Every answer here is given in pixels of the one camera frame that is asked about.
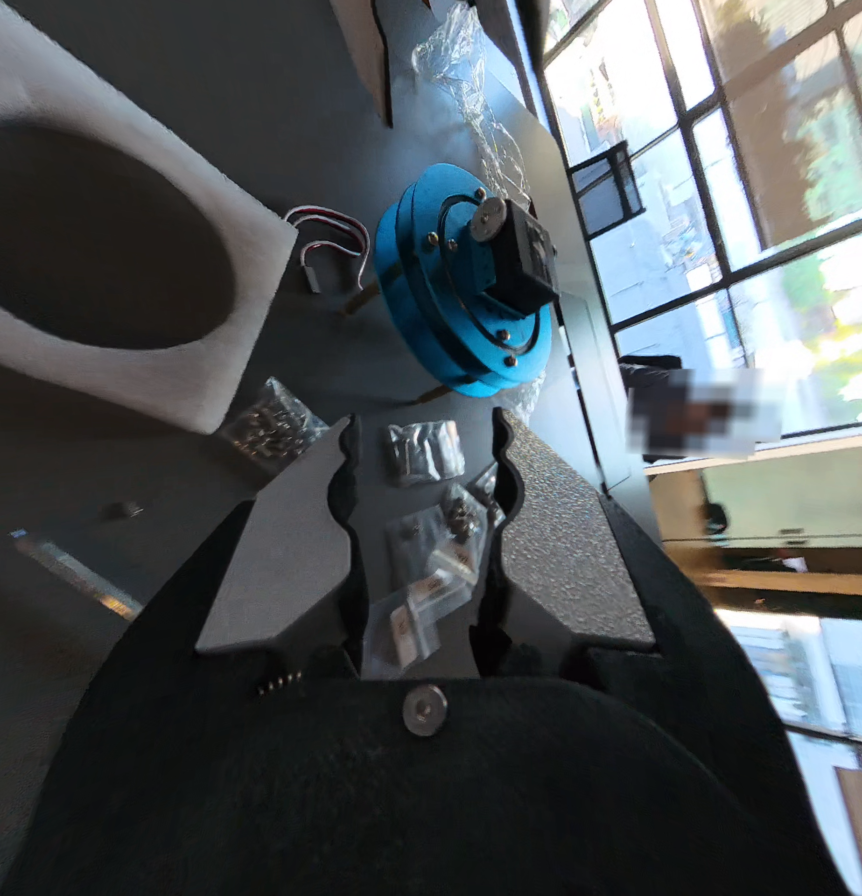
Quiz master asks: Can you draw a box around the white red black servo cable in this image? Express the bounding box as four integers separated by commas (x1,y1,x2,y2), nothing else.
284,204,373,295

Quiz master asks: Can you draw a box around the black-framed window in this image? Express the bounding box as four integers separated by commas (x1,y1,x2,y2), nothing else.
543,0,862,449

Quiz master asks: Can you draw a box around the clear bag of small parts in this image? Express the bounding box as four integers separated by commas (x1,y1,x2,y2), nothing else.
385,511,482,603

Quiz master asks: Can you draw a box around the small bag of metal parts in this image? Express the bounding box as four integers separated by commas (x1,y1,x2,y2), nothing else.
385,419,467,489

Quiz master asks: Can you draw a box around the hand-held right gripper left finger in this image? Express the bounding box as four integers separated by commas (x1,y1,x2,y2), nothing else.
195,413,370,657

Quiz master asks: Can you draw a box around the clear bag with white tag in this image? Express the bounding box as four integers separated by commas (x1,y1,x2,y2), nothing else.
363,584,446,681

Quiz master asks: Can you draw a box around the crumpled clear plastic wrap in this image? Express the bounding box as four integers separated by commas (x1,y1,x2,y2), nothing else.
411,0,533,200

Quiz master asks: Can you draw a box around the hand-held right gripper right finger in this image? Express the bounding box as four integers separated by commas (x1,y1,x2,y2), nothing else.
470,406,657,659

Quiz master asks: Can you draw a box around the white foam packaging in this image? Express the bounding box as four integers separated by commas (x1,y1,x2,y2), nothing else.
0,0,300,436

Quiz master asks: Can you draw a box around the dark grey desk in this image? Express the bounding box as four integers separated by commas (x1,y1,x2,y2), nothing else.
0,0,659,896

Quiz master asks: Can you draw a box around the clear bag of screws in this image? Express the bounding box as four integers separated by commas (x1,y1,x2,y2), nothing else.
219,377,331,480

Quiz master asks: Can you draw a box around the clear bag with nuts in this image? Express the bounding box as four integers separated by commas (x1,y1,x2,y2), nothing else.
438,465,505,554

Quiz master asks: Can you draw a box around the blue robot base with servo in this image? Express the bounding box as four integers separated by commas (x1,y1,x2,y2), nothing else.
343,162,562,407

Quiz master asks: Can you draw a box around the cardboard piece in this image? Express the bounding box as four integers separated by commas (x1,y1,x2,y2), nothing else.
329,0,393,128

